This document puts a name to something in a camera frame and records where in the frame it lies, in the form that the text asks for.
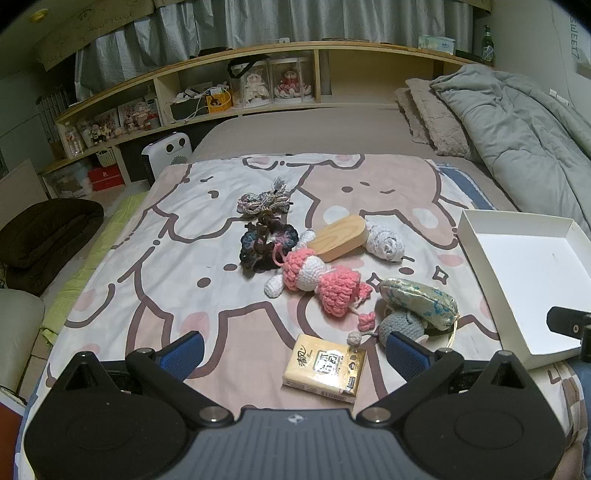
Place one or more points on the white cardboard box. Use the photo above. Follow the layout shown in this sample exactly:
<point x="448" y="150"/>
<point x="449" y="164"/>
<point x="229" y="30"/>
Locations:
<point x="531" y="277"/>

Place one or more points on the red box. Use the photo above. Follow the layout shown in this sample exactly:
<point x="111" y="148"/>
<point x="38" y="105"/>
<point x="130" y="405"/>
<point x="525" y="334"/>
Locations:
<point x="105" y="177"/>

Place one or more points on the grey curtain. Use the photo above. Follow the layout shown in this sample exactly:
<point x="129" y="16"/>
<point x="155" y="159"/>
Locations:
<point x="277" y="21"/>

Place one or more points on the green glass bottle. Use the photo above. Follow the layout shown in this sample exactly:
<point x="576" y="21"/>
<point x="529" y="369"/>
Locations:
<point x="487" y="48"/>

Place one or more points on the yellow tissue pack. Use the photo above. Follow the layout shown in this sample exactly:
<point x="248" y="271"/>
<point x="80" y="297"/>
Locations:
<point x="323" y="369"/>

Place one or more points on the floral brocade pouch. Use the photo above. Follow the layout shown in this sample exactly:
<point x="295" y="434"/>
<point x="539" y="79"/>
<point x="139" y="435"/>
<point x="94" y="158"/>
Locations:
<point x="420" y="300"/>

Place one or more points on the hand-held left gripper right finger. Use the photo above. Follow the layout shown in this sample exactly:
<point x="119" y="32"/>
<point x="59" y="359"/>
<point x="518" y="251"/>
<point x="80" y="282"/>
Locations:
<point x="406" y="357"/>

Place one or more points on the yellow basket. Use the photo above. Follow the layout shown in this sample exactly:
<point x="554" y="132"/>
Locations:
<point x="218" y="102"/>

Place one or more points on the oval wooden box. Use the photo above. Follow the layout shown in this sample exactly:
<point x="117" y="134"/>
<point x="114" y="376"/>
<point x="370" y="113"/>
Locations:
<point x="339" y="237"/>

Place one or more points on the light green mat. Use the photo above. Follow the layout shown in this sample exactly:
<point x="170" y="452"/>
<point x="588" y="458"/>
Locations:
<point x="87" y="272"/>

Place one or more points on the white space heater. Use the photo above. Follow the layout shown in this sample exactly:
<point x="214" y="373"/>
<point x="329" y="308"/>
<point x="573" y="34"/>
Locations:
<point x="167" y="154"/>

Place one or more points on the doll display case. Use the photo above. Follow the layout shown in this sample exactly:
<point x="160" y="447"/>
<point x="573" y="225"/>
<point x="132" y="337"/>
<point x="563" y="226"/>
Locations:
<point x="293" y="78"/>
<point x="251" y="85"/>

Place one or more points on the cartoon bunny printed blanket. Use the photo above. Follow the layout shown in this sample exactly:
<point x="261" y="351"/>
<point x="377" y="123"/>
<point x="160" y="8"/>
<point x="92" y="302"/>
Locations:
<point x="184" y="258"/>

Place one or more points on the white crochet roll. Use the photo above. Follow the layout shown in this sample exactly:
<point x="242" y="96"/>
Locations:
<point x="385" y="242"/>

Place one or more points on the wooden headboard shelf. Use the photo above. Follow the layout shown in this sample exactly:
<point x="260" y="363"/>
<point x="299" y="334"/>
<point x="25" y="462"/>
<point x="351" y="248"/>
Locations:
<point x="324" y="74"/>

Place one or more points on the grey comforter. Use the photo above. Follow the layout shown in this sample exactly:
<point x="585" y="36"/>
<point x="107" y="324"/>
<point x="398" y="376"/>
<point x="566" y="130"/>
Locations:
<point x="521" y="129"/>

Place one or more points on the clear plastic bottle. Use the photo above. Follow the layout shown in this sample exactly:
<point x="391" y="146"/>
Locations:
<point x="74" y="141"/>

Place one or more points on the white woven basket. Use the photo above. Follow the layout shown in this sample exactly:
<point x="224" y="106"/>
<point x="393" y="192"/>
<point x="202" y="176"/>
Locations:
<point x="107" y="158"/>

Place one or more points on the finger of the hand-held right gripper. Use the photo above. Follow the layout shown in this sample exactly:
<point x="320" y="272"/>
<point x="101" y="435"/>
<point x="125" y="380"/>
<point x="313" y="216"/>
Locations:
<point x="570" y="323"/>

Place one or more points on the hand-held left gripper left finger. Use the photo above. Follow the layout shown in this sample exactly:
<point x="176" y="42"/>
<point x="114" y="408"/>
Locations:
<point x="182" y="355"/>

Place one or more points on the tissue box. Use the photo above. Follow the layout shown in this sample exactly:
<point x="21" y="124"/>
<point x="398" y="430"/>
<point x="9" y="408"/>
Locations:
<point x="436" y="44"/>

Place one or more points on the pink crochet doll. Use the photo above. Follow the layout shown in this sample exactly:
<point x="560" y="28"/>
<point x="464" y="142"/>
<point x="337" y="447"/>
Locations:
<point x="318" y="277"/>

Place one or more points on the dark brown cushion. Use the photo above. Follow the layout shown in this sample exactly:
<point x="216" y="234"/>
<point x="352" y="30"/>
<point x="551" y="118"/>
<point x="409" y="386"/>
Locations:
<point x="46" y="235"/>

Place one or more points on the clear plastic storage bin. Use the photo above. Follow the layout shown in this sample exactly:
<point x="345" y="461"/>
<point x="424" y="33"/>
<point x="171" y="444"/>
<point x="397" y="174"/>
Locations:
<point x="69" y="180"/>

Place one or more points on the beige fluffy pillow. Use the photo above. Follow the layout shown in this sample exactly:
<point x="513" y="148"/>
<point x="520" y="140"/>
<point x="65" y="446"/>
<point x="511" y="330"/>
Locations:
<point x="438" y="115"/>
<point x="408" y="115"/>

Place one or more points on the grey bed mattress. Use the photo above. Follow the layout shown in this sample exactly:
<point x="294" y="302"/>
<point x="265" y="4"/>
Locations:
<point x="300" y="134"/>

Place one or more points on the picture card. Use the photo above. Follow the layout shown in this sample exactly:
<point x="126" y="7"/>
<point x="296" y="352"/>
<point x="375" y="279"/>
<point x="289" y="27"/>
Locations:
<point x="131" y="115"/>

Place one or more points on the dark storage box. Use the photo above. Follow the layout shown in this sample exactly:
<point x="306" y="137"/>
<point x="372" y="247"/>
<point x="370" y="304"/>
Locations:
<point x="187" y="110"/>

